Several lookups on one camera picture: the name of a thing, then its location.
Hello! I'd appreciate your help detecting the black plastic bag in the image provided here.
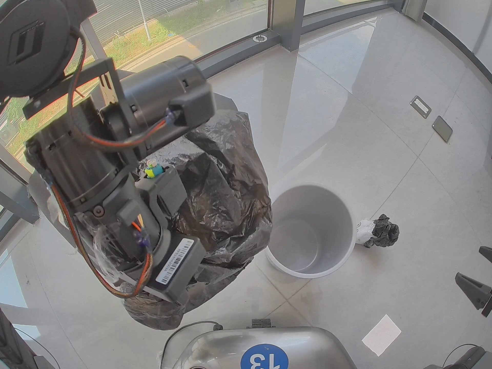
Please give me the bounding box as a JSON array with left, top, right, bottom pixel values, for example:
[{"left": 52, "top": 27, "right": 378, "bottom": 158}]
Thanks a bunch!
[{"left": 122, "top": 110, "right": 273, "bottom": 331}]

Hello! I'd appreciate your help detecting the black cable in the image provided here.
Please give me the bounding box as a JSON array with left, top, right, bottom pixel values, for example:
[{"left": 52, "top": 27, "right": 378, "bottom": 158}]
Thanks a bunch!
[
  {"left": 162, "top": 321, "right": 224, "bottom": 360},
  {"left": 438, "top": 342, "right": 485, "bottom": 369}
]

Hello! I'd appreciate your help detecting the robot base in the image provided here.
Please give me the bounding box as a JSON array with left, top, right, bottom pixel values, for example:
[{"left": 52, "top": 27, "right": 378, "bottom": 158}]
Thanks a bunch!
[{"left": 159, "top": 319, "right": 348, "bottom": 369}]

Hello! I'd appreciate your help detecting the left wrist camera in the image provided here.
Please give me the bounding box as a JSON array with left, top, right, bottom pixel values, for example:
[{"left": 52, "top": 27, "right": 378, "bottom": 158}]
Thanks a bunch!
[{"left": 135, "top": 159, "right": 189, "bottom": 222}]

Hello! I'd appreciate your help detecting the black plastic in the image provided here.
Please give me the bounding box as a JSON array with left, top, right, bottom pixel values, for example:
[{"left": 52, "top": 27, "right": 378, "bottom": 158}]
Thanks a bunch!
[{"left": 363, "top": 214, "right": 400, "bottom": 249}]

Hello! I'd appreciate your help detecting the white paper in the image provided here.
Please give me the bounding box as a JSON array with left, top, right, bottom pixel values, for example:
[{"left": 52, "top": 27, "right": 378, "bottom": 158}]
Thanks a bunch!
[{"left": 355, "top": 218, "right": 376, "bottom": 245}]

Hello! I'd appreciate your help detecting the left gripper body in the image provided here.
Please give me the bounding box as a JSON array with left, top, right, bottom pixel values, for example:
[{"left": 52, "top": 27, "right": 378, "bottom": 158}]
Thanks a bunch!
[{"left": 92, "top": 201, "right": 207, "bottom": 306}]

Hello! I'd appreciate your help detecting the white trash bin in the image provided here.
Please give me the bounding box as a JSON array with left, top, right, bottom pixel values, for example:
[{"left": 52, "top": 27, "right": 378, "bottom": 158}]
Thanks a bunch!
[{"left": 265, "top": 183, "right": 354, "bottom": 280}]

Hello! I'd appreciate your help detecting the window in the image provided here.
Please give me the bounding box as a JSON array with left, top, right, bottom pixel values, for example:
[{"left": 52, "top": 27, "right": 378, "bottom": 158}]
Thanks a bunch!
[{"left": 0, "top": 0, "right": 408, "bottom": 226}]

